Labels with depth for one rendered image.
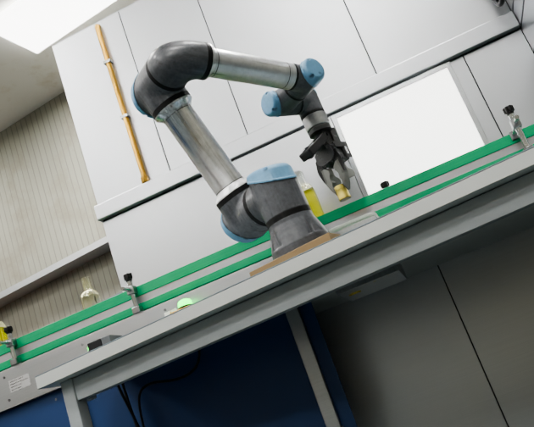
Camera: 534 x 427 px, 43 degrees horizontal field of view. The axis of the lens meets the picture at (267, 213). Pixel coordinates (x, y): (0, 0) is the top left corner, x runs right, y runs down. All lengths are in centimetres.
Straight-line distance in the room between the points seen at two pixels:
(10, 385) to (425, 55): 174
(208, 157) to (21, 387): 104
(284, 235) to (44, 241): 579
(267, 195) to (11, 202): 616
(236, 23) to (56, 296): 487
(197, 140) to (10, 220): 595
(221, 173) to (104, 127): 106
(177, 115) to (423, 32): 103
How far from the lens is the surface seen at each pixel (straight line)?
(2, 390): 243
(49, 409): 236
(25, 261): 743
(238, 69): 181
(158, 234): 252
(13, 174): 771
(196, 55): 175
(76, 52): 294
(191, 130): 179
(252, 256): 207
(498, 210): 149
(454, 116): 233
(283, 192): 162
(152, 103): 181
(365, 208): 211
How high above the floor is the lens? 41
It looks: 17 degrees up
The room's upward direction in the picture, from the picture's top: 20 degrees counter-clockwise
